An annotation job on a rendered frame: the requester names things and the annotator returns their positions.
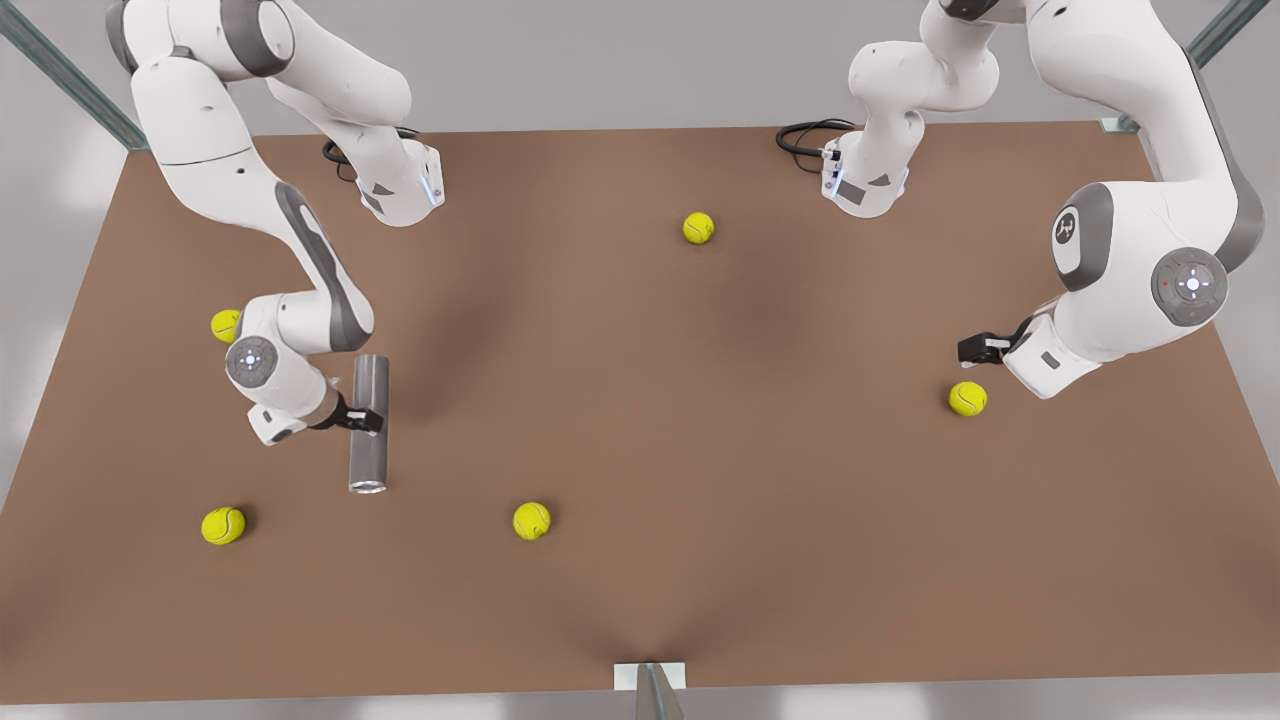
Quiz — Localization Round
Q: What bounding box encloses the silver frame post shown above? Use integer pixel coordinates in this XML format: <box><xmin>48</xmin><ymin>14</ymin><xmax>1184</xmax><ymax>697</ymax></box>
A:
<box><xmin>0</xmin><ymin>0</ymin><xmax>149</xmax><ymax>152</ymax></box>
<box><xmin>613</xmin><ymin>661</ymin><xmax>689</xmax><ymax>720</ymax></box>
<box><xmin>1100</xmin><ymin>0</ymin><xmax>1272</xmax><ymax>135</ymax></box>

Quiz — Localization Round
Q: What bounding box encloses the black cable loop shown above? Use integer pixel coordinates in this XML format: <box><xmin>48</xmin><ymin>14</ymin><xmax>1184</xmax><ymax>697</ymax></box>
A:
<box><xmin>322</xmin><ymin>126</ymin><xmax>422</xmax><ymax>184</ymax></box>
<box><xmin>776</xmin><ymin>118</ymin><xmax>859</xmax><ymax>178</ymax></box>

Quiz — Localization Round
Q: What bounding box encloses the grey metal tennis tube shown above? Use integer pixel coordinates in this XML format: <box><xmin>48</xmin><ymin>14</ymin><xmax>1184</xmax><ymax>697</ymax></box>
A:
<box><xmin>348</xmin><ymin>354</ymin><xmax>391</xmax><ymax>496</ymax></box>

